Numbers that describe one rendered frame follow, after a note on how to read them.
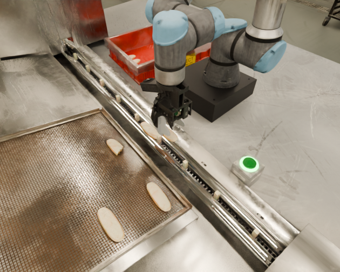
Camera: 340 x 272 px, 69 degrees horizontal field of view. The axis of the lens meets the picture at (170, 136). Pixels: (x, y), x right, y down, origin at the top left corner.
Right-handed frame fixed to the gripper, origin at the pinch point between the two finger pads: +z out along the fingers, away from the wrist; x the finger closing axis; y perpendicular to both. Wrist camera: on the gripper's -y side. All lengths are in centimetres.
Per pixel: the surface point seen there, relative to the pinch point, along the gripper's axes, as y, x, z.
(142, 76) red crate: -36.9, 18.1, 8.0
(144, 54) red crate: -57, 35, 12
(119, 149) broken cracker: -5.0, -14.8, 2.9
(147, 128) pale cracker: -9.8, -0.1, 7.7
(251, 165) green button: 25.9, 11.0, 3.0
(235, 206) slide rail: 29.8, 0.0, 8.6
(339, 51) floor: -28, 295, 95
